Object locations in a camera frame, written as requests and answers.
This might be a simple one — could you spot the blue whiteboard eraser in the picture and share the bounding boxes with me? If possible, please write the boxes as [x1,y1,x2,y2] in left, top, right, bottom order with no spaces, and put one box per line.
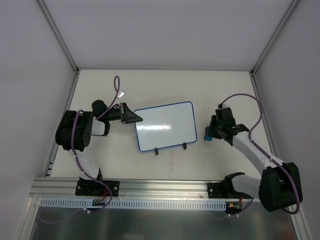
[204,126,213,141]

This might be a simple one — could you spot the blue framed whiteboard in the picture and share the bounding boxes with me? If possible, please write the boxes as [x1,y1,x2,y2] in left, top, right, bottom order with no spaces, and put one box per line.
[133,101,198,153]

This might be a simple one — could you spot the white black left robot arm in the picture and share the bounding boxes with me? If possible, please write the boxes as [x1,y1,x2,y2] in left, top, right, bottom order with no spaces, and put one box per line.
[55,100,143,198]

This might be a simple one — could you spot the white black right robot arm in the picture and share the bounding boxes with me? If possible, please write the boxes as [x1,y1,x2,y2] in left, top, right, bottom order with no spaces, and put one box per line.
[204,105,303,215]

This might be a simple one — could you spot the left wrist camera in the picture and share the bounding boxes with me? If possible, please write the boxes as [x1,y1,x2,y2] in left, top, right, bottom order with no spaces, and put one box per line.
[117,90,125,99]

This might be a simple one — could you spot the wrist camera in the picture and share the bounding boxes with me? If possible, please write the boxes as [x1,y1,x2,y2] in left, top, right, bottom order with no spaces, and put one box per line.
[218,104,230,109]
[117,90,125,99]

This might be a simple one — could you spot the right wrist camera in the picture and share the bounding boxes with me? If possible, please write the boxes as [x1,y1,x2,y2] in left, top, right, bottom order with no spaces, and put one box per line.
[218,104,230,109]

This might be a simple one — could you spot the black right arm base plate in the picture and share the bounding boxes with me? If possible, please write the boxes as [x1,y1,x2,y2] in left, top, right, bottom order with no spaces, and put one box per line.
[206,182,252,200]

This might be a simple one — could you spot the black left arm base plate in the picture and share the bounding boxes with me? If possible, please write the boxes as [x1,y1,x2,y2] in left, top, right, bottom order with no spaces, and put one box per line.
[75,178,120,197]

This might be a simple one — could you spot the slotted white cable duct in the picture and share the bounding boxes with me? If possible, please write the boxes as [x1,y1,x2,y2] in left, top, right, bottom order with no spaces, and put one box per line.
[39,197,227,211]

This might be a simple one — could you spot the aluminium front rail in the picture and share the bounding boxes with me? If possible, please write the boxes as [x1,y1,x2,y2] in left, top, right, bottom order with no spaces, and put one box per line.
[29,177,228,201]

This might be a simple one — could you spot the left aluminium frame post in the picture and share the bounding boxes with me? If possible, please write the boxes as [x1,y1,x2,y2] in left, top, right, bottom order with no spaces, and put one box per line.
[35,0,79,74]

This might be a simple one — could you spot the aluminium frame post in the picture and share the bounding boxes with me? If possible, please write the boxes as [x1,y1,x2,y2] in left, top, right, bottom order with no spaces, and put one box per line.
[250,0,301,76]
[35,0,79,74]

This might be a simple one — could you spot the right aluminium frame post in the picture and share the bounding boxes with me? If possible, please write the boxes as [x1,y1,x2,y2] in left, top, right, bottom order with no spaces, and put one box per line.
[250,0,301,76]

